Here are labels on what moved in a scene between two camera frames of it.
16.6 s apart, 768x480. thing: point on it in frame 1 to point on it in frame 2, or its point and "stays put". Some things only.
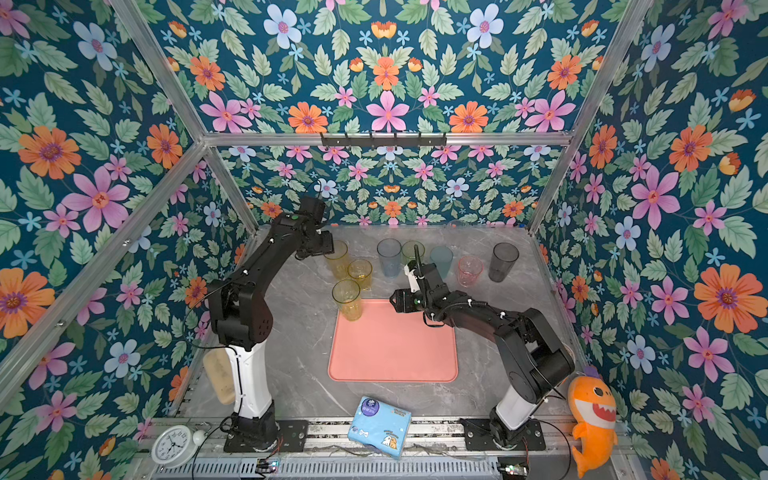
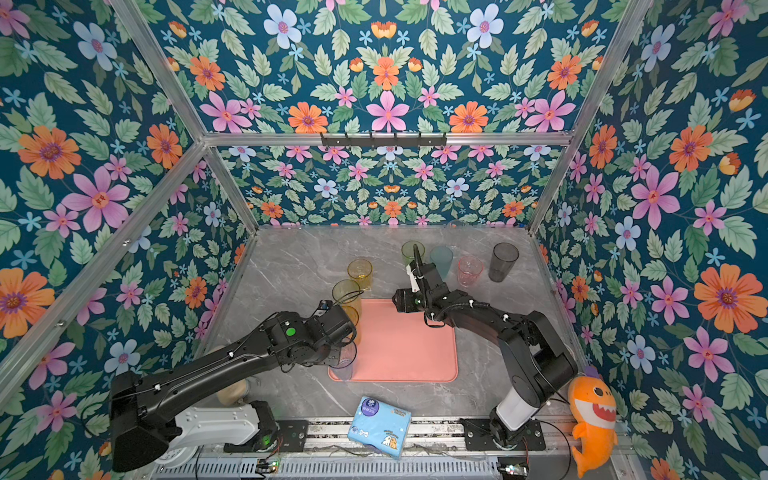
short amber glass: (361, 271) stays put
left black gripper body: (317, 244) to (329, 354)
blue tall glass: (390, 251) to (347, 355)
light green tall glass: (347, 292) stays put
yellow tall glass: (336, 254) to (354, 313)
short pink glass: (469, 269) stays put
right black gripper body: (414, 301) stays put
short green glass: (408, 252) stays put
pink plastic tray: (386, 346) stays put
